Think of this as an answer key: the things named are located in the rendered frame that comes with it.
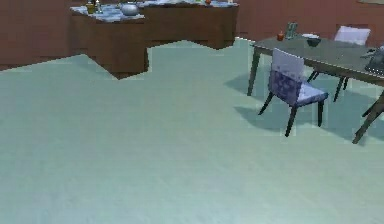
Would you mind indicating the brown kitchen counter marble top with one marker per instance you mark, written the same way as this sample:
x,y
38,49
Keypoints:
x,y
173,25

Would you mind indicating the purple white chair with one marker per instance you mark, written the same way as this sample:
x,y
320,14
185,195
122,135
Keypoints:
x,y
290,83

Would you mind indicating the grey round kettle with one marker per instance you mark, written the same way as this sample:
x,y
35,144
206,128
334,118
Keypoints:
x,y
129,9

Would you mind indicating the grey green box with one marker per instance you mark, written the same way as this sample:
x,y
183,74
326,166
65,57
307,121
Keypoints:
x,y
291,30

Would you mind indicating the dark bowl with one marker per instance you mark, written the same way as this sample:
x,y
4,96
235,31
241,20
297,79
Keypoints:
x,y
313,42

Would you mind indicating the white plate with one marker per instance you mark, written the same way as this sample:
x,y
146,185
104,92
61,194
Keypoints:
x,y
310,35

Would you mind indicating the clear glass bottle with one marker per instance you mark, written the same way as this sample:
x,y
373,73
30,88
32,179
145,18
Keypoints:
x,y
98,6

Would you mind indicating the yellow cup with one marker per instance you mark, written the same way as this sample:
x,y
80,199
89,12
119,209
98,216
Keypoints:
x,y
90,8

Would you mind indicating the dark dining table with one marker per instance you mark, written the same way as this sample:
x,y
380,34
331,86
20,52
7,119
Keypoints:
x,y
336,55

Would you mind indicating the black grey appliance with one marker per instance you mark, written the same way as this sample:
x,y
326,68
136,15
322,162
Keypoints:
x,y
376,61

